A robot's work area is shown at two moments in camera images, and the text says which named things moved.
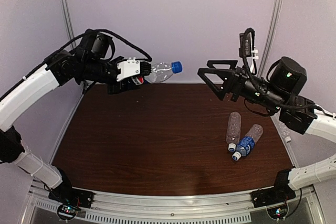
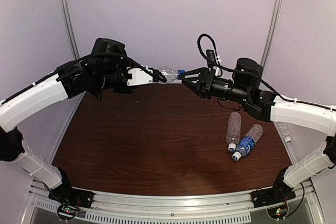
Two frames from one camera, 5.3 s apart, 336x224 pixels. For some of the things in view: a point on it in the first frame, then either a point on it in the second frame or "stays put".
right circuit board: [277, 212] stays put
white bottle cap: [231, 147] stays put
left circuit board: [67, 212] stays put
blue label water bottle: [247, 143] stays put
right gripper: [232, 82] -> [205, 83]
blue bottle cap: [176, 67] -> [179, 71]
